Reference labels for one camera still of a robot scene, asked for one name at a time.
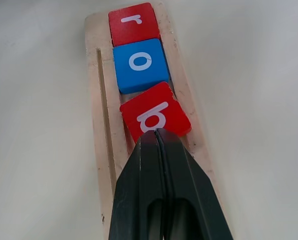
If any red block letter b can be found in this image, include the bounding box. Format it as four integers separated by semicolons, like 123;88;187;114
119;81;192;144

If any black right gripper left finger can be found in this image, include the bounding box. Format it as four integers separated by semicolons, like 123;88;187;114
108;129;167;240

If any blue block letter o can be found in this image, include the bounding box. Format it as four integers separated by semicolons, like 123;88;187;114
112;38;170;95

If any red block letter r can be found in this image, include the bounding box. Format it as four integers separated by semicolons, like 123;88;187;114
108;2;161;47

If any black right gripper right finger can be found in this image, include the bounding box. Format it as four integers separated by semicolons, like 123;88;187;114
155;127;235;240

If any light wooden letter tray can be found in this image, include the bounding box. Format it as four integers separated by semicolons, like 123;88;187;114
84;1;226;240

